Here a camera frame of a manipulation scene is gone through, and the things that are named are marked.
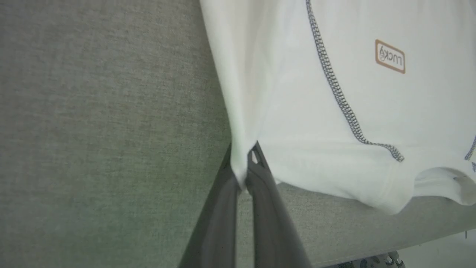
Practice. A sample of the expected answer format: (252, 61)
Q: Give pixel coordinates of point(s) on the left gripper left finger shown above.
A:
(217, 230)

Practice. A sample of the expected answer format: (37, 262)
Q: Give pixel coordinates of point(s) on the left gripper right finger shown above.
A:
(273, 223)

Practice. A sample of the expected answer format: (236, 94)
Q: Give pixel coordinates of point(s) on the grey fabric sofa surface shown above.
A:
(93, 130)

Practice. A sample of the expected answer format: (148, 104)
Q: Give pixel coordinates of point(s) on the white shirt with grey stitching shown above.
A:
(297, 111)

